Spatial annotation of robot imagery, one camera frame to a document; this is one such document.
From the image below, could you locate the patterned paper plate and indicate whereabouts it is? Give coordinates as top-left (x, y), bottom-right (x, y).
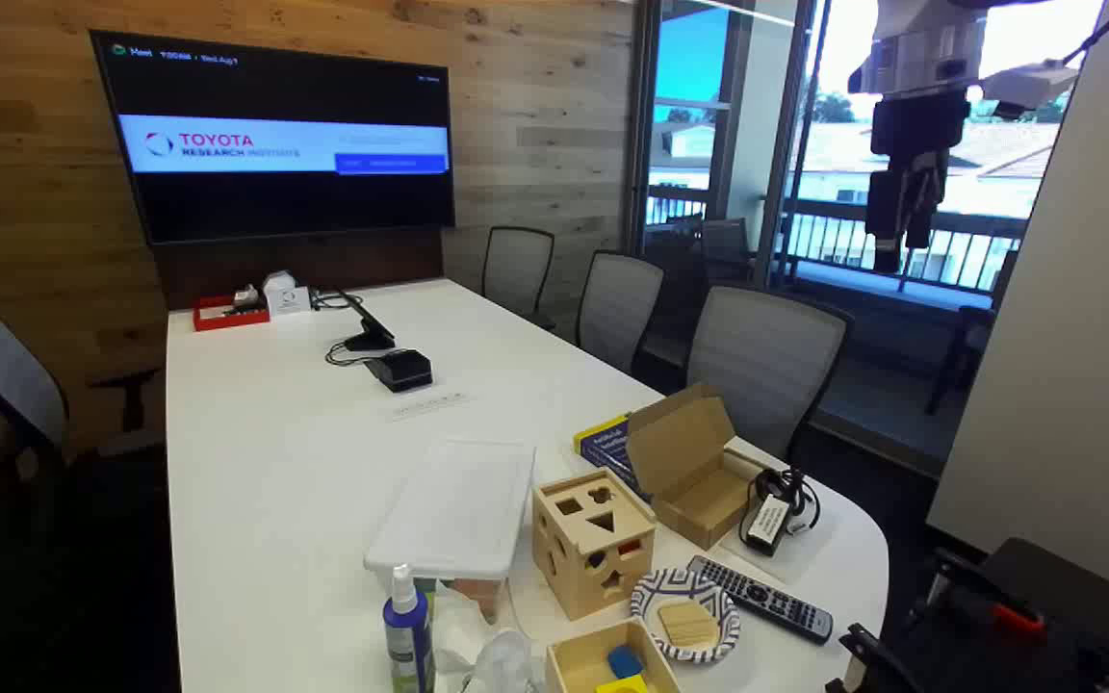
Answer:
top-left (624, 567), bottom-right (748, 671)

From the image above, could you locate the black remote control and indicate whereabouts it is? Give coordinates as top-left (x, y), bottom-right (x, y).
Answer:
top-left (684, 551), bottom-right (839, 651)

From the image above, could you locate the blue spray bottle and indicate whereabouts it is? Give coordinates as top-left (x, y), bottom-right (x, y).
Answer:
top-left (375, 562), bottom-right (441, 693)

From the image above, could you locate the blue book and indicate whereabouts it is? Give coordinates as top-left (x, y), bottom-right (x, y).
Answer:
top-left (571, 409), bottom-right (662, 499)

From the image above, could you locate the wooden block on plate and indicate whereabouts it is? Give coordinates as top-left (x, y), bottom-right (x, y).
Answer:
top-left (649, 598), bottom-right (718, 655)

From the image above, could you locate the black clamp orange handle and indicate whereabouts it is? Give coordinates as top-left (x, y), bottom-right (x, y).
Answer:
top-left (927, 551), bottom-right (1056, 647)

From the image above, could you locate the red tray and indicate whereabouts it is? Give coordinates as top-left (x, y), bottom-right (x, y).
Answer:
top-left (189, 288), bottom-right (271, 336)

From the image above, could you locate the wooden tray box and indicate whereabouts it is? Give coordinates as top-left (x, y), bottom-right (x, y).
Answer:
top-left (542, 616), bottom-right (684, 693)

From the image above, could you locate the wooden shape sorter cube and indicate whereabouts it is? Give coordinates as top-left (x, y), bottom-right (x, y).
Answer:
top-left (526, 465), bottom-right (659, 625)

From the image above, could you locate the black power adapter with cable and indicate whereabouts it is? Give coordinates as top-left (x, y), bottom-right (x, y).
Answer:
top-left (734, 465), bottom-right (827, 558)

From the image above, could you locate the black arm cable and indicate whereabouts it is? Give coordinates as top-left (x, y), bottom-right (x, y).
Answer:
top-left (1056, 0), bottom-right (1109, 68)

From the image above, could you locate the open cardboard box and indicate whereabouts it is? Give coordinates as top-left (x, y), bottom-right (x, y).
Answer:
top-left (619, 382), bottom-right (771, 553)

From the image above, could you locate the grey mesh office chair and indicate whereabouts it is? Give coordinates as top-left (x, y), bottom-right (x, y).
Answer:
top-left (0, 288), bottom-right (161, 524)
top-left (682, 280), bottom-right (853, 462)
top-left (476, 225), bottom-right (559, 327)

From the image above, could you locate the black mounting board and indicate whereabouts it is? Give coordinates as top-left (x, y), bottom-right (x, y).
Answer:
top-left (834, 535), bottom-right (1109, 693)

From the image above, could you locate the white whiteboard panel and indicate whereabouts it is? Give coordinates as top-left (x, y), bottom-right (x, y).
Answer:
top-left (925, 0), bottom-right (1109, 610)

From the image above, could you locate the blue block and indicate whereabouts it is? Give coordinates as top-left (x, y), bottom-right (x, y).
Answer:
top-left (603, 643), bottom-right (649, 683)

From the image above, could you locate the thin cable on table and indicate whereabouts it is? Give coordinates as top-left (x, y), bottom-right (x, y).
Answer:
top-left (304, 288), bottom-right (368, 321)

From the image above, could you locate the small black box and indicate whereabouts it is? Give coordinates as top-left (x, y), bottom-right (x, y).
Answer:
top-left (363, 348), bottom-right (436, 398)

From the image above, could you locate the balcony railing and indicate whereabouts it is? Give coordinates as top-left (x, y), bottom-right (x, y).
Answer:
top-left (642, 181), bottom-right (1033, 300)

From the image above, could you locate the wall-mounted flat screen TV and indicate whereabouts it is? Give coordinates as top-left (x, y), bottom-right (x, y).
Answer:
top-left (87, 28), bottom-right (461, 249)

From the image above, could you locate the grey office chair pair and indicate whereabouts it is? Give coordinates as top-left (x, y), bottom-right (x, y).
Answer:
top-left (574, 245), bottom-right (669, 377)

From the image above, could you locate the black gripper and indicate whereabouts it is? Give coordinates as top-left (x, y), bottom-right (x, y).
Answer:
top-left (863, 90), bottom-right (975, 276)

